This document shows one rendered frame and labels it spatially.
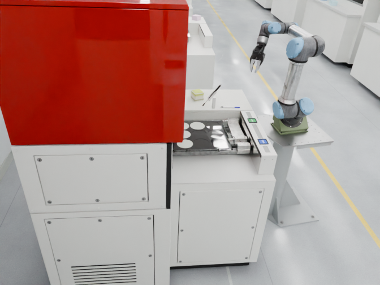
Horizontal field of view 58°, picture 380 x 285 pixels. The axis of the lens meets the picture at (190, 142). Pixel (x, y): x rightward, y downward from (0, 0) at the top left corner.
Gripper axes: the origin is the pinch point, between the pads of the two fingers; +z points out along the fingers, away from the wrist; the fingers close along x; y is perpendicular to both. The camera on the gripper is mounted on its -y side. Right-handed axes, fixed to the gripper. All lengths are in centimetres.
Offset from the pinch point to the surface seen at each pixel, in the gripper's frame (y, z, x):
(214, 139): -38, 51, 2
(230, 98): 3.3, 23.1, 12.2
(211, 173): -57, 68, -8
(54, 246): -110, 122, 50
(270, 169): -42, 58, -37
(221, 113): -14.5, 35.2, 9.6
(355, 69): 364, -67, -63
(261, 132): -28, 39, -24
